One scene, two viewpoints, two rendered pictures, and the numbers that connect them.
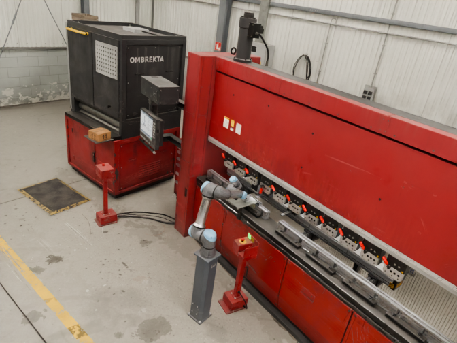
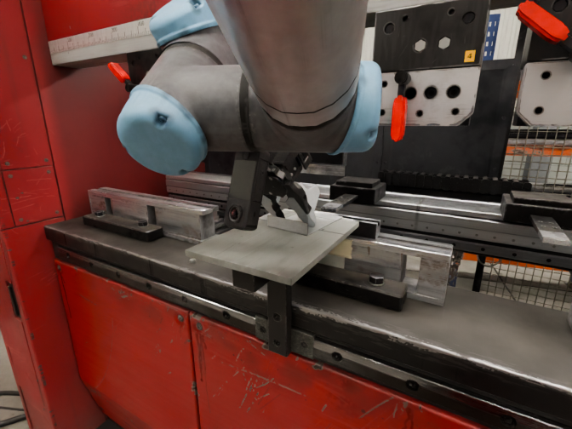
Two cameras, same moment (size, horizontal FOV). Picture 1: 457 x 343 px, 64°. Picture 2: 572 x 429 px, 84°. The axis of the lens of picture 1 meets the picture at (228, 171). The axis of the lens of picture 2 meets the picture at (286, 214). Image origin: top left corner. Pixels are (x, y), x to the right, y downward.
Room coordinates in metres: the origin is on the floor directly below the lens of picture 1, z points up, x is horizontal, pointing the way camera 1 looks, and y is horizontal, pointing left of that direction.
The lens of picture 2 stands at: (2.82, -0.03, 1.18)
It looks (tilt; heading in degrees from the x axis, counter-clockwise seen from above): 16 degrees down; 342
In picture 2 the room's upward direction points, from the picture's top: straight up
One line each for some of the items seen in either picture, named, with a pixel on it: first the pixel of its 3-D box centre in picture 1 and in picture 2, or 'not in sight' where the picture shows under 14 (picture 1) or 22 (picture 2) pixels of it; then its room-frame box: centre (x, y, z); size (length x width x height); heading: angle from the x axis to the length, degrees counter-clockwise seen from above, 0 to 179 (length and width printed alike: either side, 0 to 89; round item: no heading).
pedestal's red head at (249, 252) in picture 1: (245, 246); not in sight; (2.87, -0.27, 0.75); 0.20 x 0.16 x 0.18; 33
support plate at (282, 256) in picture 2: (242, 201); (283, 237); (3.30, -0.19, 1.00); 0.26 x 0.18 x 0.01; 132
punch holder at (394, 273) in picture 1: (396, 266); not in sight; (2.21, -1.34, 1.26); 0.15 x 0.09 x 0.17; 42
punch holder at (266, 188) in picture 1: (268, 184); (426, 71); (3.26, -0.41, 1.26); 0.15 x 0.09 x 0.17; 42
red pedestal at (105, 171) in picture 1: (105, 193); not in sight; (3.98, 1.52, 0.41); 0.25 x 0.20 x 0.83; 132
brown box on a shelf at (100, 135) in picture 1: (98, 133); not in sight; (4.42, 1.76, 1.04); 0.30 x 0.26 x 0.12; 53
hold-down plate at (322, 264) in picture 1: (320, 263); not in sight; (2.60, -0.92, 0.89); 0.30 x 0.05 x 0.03; 42
